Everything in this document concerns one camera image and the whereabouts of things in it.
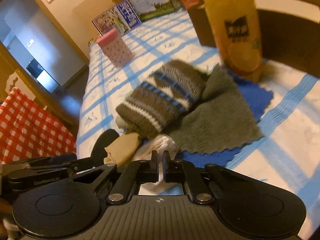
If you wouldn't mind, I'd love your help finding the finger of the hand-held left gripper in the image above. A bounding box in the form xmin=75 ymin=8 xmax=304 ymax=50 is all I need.
xmin=5 ymin=153 xmax=78 ymax=167
xmin=6 ymin=158 xmax=94 ymax=189

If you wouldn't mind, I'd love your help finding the white cardboard box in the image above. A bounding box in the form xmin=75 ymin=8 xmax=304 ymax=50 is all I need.
xmin=187 ymin=0 xmax=320 ymax=78

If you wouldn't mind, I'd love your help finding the orange juice bottle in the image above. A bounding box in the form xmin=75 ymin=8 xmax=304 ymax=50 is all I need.
xmin=193 ymin=0 xmax=265 ymax=83

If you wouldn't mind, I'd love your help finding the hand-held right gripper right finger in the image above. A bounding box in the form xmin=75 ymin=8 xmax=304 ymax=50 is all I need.
xmin=162 ymin=152 xmax=251 ymax=205

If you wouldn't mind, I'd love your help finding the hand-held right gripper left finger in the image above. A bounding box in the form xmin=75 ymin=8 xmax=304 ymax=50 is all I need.
xmin=71 ymin=150 xmax=160 ymax=205

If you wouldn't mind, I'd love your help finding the blue checked bed sheet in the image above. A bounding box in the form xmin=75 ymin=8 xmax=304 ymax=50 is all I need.
xmin=76 ymin=9 xmax=320 ymax=240

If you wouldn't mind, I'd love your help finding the blue landscape print box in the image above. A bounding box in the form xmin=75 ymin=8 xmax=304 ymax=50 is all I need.
xmin=130 ymin=0 xmax=177 ymax=22

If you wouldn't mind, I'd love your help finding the blue white carton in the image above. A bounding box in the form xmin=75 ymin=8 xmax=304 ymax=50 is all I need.
xmin=115 ymin=0 xmax=142 ymax=31

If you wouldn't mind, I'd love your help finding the dark cloth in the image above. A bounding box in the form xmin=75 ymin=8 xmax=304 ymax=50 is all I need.
xmin=90 ymin=129 xmax=120 ymax=166

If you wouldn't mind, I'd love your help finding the red white checkered cloth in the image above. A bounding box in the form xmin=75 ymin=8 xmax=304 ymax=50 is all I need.
xmin=0 ymin=87 xmax=77 ymax=165

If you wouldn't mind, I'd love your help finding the grey cloth with blue edge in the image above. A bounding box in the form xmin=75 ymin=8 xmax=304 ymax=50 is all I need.
xmin=170 ymin=64 xmax=275 ymax=169

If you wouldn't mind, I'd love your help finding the red orange box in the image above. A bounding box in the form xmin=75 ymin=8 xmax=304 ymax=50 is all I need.
xmin=180 ymin=0 xmax=204 ymax=11

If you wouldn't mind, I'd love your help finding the black white cabinet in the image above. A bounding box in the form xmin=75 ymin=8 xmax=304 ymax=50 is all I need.
xmin=26 ymin=58 xmax=61 ymax=93

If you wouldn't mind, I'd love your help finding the flower print box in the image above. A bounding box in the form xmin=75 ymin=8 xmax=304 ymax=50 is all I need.
xmin=92 ymin=7 xmax=126 ymax=36

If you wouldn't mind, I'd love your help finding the brown striped knit sock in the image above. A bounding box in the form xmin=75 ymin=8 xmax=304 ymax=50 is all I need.
xmin=115 ymin=60 xmax=208 ymax=140

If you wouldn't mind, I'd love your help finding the pink patterned box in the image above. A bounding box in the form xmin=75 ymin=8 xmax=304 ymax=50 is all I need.
xmin=97 ymin=28 xmax=133 ymax=68

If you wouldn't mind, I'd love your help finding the beige cloth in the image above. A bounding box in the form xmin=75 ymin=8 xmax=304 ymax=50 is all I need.
xmin=103 ymin=129 xmax=142 ymax=167

